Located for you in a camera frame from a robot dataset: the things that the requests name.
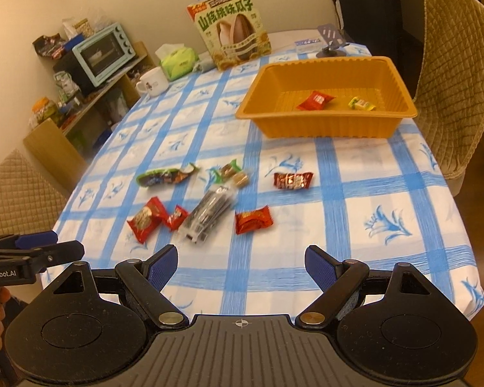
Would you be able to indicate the black fridge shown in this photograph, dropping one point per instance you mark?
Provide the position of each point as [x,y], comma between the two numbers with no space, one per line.
[367,4]

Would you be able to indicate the clear tan candy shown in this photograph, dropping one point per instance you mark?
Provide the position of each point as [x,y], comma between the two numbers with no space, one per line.
[240,179]

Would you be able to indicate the dark snack bags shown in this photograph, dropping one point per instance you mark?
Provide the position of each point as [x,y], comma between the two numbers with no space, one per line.
[49,44]

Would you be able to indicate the clear black snack packet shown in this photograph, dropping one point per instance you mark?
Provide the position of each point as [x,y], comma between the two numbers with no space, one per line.
[207,215]

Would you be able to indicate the beige quilted chair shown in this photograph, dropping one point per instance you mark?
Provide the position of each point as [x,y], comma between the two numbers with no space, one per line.
[20,193]
[451,72]

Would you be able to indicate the sunflower seed bag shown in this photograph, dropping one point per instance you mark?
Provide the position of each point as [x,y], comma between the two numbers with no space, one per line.
[234,32]

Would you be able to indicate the green long snack packet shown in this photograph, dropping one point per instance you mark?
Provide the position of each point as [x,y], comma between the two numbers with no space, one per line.
[165,176]

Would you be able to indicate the clear bag of nuts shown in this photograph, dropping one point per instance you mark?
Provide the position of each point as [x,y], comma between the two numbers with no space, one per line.
[78,27]

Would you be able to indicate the blue white tissue pack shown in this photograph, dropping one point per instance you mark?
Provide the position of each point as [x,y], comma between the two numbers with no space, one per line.
[307,43]

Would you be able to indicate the wooden shelf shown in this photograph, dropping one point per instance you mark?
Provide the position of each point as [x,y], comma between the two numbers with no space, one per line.
[52,145]

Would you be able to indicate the dark red snack packet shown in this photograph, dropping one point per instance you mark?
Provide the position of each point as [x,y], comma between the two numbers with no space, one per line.
[293,180]

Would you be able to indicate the red packet with round picture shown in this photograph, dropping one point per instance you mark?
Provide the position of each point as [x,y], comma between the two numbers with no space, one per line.
[145,219]

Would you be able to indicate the green wrapped brown candy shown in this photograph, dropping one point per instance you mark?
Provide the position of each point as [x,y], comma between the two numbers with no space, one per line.
[225,170]

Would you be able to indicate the blue checked tablecloth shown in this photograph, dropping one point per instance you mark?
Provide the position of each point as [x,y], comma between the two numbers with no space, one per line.
[347,209]

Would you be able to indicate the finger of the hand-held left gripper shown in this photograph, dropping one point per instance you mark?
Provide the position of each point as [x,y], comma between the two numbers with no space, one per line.
[64,250]
[36,240]

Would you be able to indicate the green tissue pack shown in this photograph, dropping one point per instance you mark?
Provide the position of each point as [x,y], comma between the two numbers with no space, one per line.
[178,63]

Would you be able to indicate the red orange snack packet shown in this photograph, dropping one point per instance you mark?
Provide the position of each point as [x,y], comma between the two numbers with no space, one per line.
[253,219]

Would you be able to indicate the red snack packet white label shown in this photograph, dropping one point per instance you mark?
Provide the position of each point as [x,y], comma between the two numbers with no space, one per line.
[315,100]

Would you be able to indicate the jar with orange lid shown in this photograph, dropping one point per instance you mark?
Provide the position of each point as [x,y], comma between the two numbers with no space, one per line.
[44,111]

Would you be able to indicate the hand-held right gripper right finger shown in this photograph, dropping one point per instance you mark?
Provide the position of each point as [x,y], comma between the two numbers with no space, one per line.
[320,268]

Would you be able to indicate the light blue toaster oven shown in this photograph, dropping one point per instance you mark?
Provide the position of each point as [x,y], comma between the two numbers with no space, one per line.
[105,54]

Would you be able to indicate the orange plastic tray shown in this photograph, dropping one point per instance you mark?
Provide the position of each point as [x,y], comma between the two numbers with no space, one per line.
[266,113]

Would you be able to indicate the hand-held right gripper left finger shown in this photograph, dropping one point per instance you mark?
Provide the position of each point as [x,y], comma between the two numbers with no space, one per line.
[163,268]

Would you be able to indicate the white mug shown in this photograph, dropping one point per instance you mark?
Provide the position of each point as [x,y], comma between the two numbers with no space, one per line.
[154,82]

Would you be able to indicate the yellow green wrapped candy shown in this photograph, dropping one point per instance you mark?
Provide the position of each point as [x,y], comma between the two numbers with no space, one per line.
[361,104]

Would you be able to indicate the small red snack packet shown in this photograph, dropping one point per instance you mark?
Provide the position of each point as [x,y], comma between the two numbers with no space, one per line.
[176,217]

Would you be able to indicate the grey phone stand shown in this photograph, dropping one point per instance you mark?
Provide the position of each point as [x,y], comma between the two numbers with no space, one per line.
[331,38]

